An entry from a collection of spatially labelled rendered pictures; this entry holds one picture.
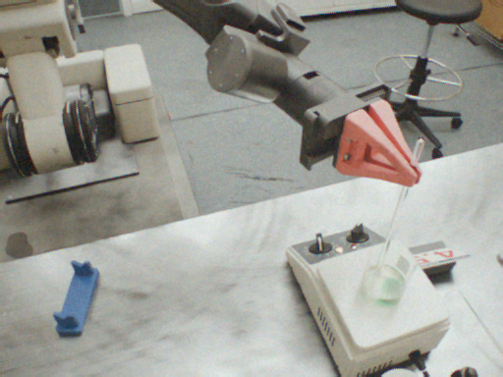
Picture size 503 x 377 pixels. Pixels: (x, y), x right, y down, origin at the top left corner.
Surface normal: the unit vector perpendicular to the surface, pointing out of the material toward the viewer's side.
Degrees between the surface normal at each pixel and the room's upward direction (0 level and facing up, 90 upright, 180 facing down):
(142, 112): 90
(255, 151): 0
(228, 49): 58
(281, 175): 0
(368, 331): 0
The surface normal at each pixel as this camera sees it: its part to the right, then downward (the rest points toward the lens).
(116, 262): 0.00, -0.71
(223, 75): -0.69, -0.05
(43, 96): 0.29, 0.29
